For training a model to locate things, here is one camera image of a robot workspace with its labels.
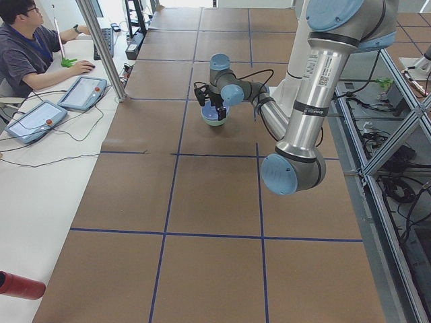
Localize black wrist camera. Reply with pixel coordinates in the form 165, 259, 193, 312
193, 81, 210, 107

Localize white pedestal column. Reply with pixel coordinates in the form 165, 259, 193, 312
266, 0, 321, 102

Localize blue bowl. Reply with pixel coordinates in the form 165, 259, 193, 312
201, 104, 230, 115

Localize far teach pendant tablet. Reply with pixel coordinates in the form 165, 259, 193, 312
58, 76, 107, 112

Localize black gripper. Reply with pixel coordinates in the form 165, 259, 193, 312
208, 91, 226, 120

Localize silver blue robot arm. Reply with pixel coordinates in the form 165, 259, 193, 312
200, 1, 399, 195

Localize green bowl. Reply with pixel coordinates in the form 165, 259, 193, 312
201, 113, 228, 127

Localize aluminium frame post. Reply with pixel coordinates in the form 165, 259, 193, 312
76, 0, 127, 102

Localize black keyboard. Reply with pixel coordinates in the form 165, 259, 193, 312
93, 27, 115, 61

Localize green plastic object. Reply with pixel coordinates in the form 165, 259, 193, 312
61, 59, 77, 68

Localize teach pendant tablet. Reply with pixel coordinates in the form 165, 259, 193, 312
5, 100, 67, 144
58, 76, 107, 112

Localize seated person in grey shirt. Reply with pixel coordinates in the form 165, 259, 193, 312
1, 1, 95, 98

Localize near teach pendant tablet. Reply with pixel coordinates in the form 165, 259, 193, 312
5, 100, 67, 144

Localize red cylinder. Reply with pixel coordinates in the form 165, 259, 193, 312
1, 271, 46, 300

